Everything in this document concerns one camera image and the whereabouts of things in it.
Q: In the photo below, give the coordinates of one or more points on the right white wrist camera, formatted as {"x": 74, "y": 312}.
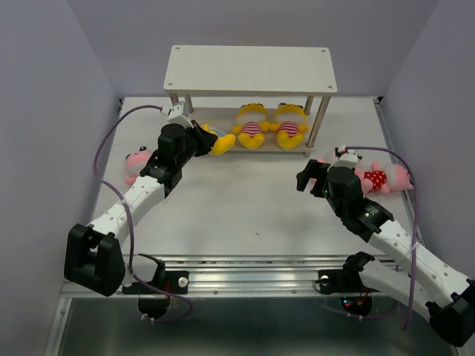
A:
{"x": 346, "y": 157}

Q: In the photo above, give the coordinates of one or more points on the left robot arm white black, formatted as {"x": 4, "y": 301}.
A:
{"x": 94, "y": 257}

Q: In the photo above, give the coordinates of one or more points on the white two-tier wooden shelf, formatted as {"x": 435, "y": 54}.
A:
{"x": 254, "y": 71}

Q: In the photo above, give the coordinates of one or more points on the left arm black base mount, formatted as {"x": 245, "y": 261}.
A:
{"x": 163, "y": 298}

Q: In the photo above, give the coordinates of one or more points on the yellow toy blue striped shirt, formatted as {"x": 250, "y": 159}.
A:
{"x": 224, "y": 142}

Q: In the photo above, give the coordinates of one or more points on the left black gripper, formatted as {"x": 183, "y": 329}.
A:
{"x": 207, "y": 141}

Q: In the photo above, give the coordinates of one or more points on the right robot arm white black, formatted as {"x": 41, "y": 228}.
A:
{"x": 430, "y": 287}

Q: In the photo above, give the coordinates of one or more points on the pink toy red polka-dot shirt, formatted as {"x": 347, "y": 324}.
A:
{"x": 384, "y": 179}

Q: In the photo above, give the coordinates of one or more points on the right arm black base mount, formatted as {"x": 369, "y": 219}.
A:
{"x": 355, "y": 298}

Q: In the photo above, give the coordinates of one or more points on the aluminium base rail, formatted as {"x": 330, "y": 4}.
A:
{"x": 251, "y": 276}

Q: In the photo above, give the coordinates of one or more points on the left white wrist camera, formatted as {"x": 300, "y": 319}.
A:
{"x": 179, "y": 114}

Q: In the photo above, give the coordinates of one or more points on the yellow toy red stripes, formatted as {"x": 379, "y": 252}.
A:
{"x": 290, "y": 125}
{"x": 251, "y": 123}

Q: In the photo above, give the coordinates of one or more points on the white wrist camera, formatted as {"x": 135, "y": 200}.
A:
{"x": 179, "y": 114}
{"x": 346, "y": 157}

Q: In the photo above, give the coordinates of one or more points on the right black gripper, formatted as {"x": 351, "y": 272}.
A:
{"x": 315, "y": 169}

